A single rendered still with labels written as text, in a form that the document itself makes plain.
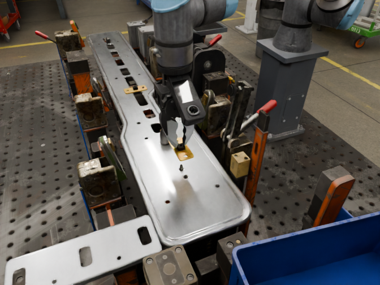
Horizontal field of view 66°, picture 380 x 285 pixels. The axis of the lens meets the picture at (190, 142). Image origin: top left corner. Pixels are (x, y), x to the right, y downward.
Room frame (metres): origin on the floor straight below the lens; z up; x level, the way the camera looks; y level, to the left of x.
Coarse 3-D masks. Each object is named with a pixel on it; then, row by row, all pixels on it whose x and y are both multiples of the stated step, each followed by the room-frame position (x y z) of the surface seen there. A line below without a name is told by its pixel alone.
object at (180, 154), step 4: (180, 140) 0.59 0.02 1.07; (180, 144) 0.56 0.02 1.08; (172, 148) 0.56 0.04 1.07; (176, 148) 0.56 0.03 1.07; (180, 148) 0.55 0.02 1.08; (184, 148) 0.55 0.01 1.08; (188, 148) 0.56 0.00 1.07; (176, 152) 0.54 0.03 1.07; (180, 152) 0.54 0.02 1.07; (184, 152) 0.54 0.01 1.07; (188, 152) 0.54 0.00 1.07; (180, 156) 0.53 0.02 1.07; (188, 156) 0.53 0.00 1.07; (192, 156) 0.53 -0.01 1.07; (180, 160) 0.51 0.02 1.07; (184, 160) 0.52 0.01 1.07
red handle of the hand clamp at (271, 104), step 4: (272, 100) 0.66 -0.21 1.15; (268, 104) 0.65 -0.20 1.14; (272, 104) 0.65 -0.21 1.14; (276, 104) 0.65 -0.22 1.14; (260, 108) 0.65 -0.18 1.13; (264, 108) 0.64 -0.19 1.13; (268, 108) 0.64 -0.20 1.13; (272, 108) 0.65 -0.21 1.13; (256, 112) 0.65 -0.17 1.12; (268, 112) 0.64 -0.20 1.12; (252, 116) 0.64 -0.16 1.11; (256, 116) 0.63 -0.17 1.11; (248, 120) 0.63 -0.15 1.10; (252, 120) 0.63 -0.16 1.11; (256, 120) 0.63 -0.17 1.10; (244, 124) 0.63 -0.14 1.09; (248, 124) 0.62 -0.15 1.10; (244, 128) 0.62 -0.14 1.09; (240, 132) 0.62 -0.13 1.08; (228, 136) 0.61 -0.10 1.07; (228, 140) 0.61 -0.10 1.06
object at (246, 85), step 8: (232, 88) 0.60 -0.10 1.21; (240, 88) 0.61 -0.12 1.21; (248, 88) 0.61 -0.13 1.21; (232, 96) 0.60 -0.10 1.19; (240, 96) 0.62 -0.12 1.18; (248, 96) 0.61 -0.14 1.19; (232, 104) 0.63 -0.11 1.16; (240, 104) 0.60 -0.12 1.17; (232, 112) 0.62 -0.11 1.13; (240, 112) 0.60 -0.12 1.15; (232, 120) 0.62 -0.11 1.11; (240, 120) 0.60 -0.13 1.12; (232, 128) 0.60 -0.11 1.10; (240, 128) 0.60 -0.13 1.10; (224, 136) 0.62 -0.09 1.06; (232, 136) 0.59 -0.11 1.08
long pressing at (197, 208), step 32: (128, 64) 1.21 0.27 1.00; (128, 96) 0.94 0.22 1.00; (128, 128) 0.74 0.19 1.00; (128, 160) 0.60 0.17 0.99; (160, 160) 0.59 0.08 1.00; (192, 160) 0.59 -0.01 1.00; (160, 192) 0.48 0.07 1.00; (192, 192) 0.48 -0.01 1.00; (224, 192) 0.48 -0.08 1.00; (160, 224) 0.39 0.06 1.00; (192, 224) 0.39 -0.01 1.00; (224, 224) 0.39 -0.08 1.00
